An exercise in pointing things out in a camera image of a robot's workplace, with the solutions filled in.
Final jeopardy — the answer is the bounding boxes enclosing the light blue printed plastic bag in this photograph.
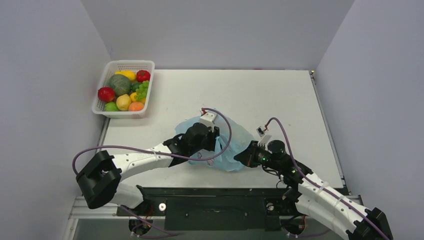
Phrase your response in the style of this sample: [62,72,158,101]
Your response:
[188,116,255,172]

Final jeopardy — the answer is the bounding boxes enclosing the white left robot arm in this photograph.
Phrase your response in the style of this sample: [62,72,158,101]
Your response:
[76,122,220,215]

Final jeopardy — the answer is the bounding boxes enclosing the orange fake peach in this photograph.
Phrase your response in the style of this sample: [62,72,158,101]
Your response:
[128,101,145,112]

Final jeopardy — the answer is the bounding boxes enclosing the green fake grapes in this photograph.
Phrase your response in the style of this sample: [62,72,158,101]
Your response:
[134,80,150,102]

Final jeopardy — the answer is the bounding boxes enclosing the dark green fake avocado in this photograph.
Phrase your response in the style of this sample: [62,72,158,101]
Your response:
[131,82,142,92]

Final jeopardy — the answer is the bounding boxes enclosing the red fake tomato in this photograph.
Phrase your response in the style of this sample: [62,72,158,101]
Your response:
[136,69,151,83]

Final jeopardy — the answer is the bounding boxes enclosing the yellow fake lemon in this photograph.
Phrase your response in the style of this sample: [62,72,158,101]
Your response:
[115,94,133,111]

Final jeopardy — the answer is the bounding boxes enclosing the green fake melon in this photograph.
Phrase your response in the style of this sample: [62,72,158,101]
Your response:
[106,74,132,97]

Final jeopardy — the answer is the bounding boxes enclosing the green fake lime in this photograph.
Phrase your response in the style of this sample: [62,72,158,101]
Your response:
[104,101,120,112]

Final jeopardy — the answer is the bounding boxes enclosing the red fake apple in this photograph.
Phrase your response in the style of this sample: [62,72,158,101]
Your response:
[97,87,115,103]

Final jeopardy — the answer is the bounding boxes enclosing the white plastic basket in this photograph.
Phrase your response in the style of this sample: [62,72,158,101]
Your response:
[91,60,155,119]

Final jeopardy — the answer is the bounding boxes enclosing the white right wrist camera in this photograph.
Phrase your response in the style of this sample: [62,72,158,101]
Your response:
[256,125,271,147]

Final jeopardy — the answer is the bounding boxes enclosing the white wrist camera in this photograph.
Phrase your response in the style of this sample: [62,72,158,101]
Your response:
[256,125,271,147]
[199,111,217,132]

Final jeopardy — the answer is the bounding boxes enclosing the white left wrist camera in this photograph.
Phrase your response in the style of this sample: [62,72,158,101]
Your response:
[199,111,217,132]

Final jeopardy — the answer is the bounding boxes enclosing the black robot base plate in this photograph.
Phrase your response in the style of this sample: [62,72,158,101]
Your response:
[132,187,300,231]

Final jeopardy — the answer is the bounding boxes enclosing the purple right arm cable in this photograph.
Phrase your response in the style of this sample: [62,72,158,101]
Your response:
[264,117,392,240]

